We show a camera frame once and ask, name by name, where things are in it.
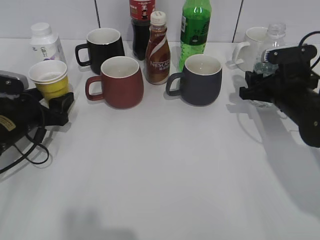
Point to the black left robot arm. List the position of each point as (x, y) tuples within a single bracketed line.
[(20, 115)]

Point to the white ceramic mug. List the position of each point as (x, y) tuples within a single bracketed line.
[(245, 53)]

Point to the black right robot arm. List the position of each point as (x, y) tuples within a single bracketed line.
[(308, 122)]

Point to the green soda bottle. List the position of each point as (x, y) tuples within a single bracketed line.
[(195, 22)]

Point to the yellow paper cup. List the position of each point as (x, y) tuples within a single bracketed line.
[(50, 78)]

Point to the cola bottle red label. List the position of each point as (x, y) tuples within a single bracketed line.
[(140, 13)]

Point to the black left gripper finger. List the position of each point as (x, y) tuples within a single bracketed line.
[(56, 114), (34, 99)]

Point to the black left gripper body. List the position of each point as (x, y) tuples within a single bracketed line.
[(16, 121)]

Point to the red ceramic mug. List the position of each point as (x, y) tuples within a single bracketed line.
[(122, 85)]

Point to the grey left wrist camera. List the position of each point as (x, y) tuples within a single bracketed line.
[(12, 84)]

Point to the brown Nescafe coffee bottle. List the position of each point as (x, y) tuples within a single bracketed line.
[(158, 55)]

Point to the white yogurt carton bottle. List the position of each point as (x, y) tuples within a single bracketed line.
[(45, 44)]

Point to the black ceramic mug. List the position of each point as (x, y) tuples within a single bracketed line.
[(101, 44)]

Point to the dark grey ceramic mug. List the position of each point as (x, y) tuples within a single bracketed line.
[(199, 83)]

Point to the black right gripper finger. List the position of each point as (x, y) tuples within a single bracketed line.
[(258, 87)]

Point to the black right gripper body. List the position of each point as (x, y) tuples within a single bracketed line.
[(295, 80)]

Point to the clear water bottle green label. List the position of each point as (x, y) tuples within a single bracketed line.
[(274, 38)]

